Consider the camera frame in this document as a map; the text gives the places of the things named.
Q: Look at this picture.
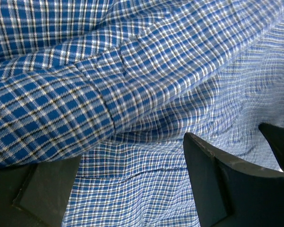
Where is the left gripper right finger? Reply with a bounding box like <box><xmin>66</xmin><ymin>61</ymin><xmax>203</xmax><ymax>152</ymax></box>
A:
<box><xmin>183</xmin><ymin>133</ymin><xmax>284</xmax><ymax>227</ymax></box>

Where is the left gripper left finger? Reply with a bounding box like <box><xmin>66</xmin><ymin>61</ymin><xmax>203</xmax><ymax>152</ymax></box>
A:
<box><xmin>0</xmin><ymin>156</ymin><xmax>81</xmax><ymax>227</ymax></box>

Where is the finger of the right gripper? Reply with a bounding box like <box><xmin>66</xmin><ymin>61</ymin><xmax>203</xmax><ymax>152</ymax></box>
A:
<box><xmin>258</xmin><ymin>123</ymin><xmax>284</xmax><ymax>171</ymax></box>

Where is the blue plaid long sleeve shirt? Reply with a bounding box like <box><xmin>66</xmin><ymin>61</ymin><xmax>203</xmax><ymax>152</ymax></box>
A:
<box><xmin>0</xmin><ymin>0</ymin><xmax>284</xmax><ymax>227</ymax></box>

